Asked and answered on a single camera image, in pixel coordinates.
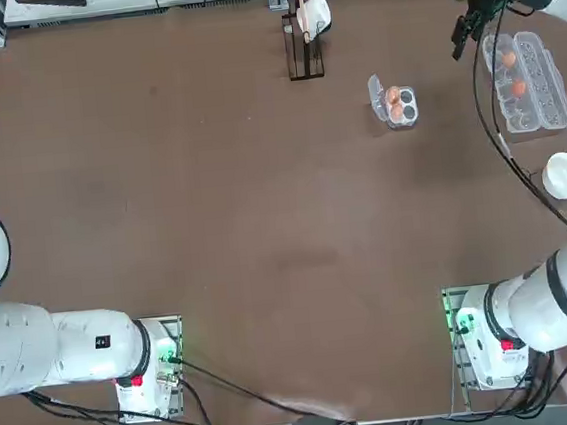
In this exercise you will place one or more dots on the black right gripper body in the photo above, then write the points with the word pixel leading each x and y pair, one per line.
pixel 484 10

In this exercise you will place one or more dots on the brown egg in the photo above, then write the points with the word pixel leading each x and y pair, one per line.
pixel 392 94
pixel 397 111
pixel 510 58
pixel 519 88

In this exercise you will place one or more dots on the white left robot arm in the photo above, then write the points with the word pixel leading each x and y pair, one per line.
pixel 76 353

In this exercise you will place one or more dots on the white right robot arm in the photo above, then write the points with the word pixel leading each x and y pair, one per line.
pixel 539 308

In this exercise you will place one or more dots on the clear four-slot egg tray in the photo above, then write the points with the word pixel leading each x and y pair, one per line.
pixel 402 104

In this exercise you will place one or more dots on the clear twelve-slot egg tray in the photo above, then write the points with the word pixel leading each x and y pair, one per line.
pixel 552 106

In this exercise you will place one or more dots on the white round bowl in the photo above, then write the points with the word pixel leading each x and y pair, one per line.
pixel 565 176

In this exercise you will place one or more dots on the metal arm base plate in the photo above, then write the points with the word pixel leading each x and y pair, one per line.
pixel 454 301
pixel 176 323

